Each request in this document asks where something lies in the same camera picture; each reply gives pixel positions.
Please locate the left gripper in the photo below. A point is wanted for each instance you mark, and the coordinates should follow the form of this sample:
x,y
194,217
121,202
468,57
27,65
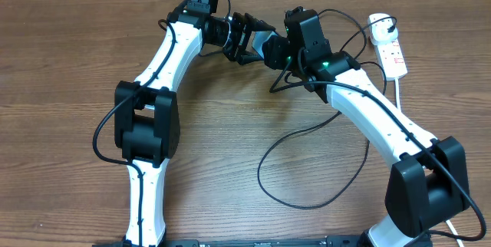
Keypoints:
x,y
238,50

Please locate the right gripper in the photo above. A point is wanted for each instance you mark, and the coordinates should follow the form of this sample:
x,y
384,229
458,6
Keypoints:
x,y
275,53

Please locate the Samsung Galaxy smartphone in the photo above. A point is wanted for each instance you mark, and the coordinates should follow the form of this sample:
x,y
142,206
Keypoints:
x,y
259,39

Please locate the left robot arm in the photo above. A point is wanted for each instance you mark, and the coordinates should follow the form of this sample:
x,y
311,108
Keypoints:
x,y
146,117

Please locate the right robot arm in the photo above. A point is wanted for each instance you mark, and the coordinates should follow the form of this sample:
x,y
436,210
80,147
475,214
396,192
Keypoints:
x,y
428,181

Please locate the white power strip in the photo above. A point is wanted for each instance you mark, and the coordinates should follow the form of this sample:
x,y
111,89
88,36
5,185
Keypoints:
x,y
391,58

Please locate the white USB wall charger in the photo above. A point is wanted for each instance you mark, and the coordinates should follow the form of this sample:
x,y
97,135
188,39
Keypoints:
x,y
382,28

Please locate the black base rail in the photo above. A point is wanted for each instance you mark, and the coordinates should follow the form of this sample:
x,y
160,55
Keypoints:
x,y
328,241

